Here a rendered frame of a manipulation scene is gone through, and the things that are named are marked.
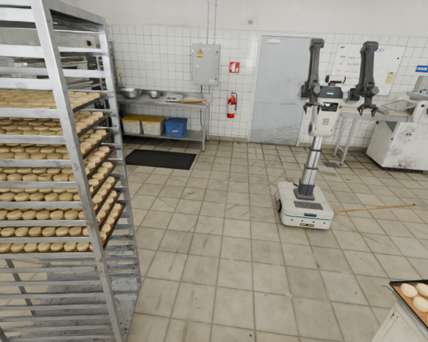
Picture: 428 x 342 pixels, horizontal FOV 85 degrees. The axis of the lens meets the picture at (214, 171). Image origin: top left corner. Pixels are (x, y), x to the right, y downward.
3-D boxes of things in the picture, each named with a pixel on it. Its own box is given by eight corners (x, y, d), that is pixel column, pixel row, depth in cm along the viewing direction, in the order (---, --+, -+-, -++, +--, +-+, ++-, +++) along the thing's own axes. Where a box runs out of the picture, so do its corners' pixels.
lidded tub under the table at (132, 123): (121, 132, 462) (119, 119, 450) (132, 125, 503) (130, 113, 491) (140, 134, 457) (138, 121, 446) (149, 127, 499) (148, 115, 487)
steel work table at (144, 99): (110, 144, 462) (101, 93, 418) (126, 134, 526) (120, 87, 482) (205, 153, 446) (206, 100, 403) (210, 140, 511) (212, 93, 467)
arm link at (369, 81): (375, 45, 203) (361, 44, 204) (379, 40, 198) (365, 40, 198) (373, 92, 200) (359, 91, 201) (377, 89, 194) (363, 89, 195)
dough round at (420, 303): (426, 315, 83) (428, 311, 82) (409, 304, 87) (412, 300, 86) (431, 308, 86) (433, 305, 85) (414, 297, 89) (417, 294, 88)
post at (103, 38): (141, 281, 179) (105, 17, 103) (140, 284, 176) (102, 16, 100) (137, 281, 179) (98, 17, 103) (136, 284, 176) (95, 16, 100)
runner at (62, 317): (120, 313, 128) (119, 309, 127) (119, 317, 126) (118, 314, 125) (-4, 317, 124) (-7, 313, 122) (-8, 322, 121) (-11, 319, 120)
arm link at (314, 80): (323, 41, 205) (309, 41, 206) (325, 37, 199) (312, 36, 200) (318, 89, 204) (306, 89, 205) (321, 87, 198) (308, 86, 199)
